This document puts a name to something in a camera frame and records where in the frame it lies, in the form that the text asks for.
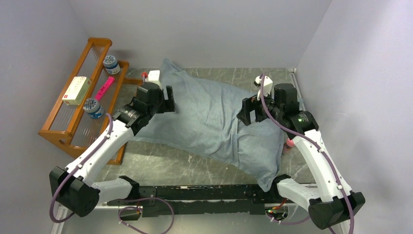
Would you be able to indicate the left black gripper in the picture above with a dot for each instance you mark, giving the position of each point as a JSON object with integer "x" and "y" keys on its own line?
{"x": 167, "y": 106}

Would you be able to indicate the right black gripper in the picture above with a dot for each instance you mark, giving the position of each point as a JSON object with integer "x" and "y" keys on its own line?
{"x": 250, "y": 104}

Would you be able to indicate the blue grey pillow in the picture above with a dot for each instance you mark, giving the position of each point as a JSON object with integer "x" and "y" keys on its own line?
{"x": 205, "y": 123}

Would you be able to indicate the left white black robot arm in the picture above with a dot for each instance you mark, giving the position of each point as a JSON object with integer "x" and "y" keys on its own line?
{"x": 75, "y": 186}

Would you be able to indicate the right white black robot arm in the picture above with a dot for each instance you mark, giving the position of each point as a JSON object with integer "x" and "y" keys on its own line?
{"x": 333, "y": 202}

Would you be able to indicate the pink small bottle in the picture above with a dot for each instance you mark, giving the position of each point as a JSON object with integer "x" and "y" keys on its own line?
{"x": 288, "y": 145}

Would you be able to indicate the pink marker pen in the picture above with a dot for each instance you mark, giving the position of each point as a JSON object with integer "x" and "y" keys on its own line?
{"x": 104, "y": 88}

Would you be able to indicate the blue white round jar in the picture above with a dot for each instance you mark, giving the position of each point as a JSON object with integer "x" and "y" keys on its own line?
{"x": 111, "y": 65}

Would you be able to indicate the wooden slatted rack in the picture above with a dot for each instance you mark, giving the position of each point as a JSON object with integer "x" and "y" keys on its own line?
{"x": 78, "y": 116}

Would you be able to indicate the white cardboard box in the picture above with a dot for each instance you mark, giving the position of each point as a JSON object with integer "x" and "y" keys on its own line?
{"x": 76, "y": 91}

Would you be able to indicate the black base crossbar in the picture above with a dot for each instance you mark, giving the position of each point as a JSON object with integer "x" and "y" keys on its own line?
{"x": 207, "y": 199}

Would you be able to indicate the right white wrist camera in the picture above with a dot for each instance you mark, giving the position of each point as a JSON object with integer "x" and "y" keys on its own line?
{"x": 265, "y": 85}

